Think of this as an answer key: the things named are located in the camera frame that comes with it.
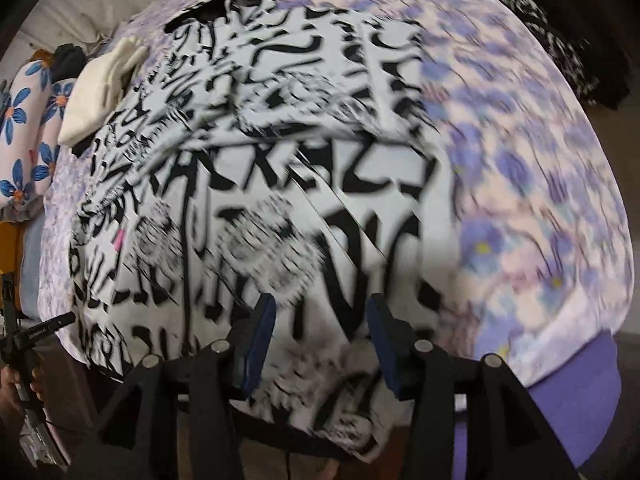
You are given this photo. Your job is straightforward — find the black white graffiti garment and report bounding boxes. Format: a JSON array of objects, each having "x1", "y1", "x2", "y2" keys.
[{"x1": 70, "y1": 0, "x2": 457, "y2": 460}]

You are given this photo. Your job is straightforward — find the black white hanging clothes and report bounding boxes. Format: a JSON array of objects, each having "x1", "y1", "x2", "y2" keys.
[{"x1": 499, "y1": 0, "x2": 629, "y2": 110}]

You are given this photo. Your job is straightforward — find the person left hand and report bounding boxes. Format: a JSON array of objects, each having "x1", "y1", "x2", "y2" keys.
[{"x1": 0, "y1": 364, "x2": 47, "y2": 430}]

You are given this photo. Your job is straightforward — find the wooden headboard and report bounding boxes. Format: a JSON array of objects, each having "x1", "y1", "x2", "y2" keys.
[{"x1": 0, "y1": 222, "x2": 25, "y2": 311}]

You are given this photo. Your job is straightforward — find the purple cat print blanket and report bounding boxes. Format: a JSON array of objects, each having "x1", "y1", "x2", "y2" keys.
[{"x1": 37, "y1": 0, "x2": 636, "y2": 470}]

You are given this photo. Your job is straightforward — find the pink blue flower pillow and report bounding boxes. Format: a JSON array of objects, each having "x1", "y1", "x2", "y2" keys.
[{"x1": 1, "y1": 60, "x2": 51, "y2": 208}]

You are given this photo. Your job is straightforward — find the cream folded garment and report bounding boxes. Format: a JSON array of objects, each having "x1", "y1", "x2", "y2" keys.
[{"x1": 58, "y1": 37, "x2": 149, "y2": 148}]

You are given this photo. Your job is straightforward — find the black crumpled cloth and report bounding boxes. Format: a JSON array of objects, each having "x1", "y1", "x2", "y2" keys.
[{"x1": 51, "y1": 44, "x2": 87, "y2": 82}]

